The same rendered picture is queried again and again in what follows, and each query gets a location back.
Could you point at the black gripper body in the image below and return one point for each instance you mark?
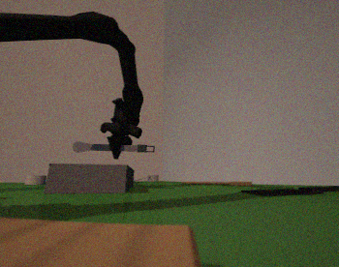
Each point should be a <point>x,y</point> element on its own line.
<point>116,127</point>

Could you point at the black spatula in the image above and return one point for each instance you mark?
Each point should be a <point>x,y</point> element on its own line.
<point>300,191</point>

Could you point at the wooden board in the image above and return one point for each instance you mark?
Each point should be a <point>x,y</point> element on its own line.
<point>41,243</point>

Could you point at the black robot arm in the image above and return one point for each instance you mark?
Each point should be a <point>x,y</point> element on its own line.
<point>92,27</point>

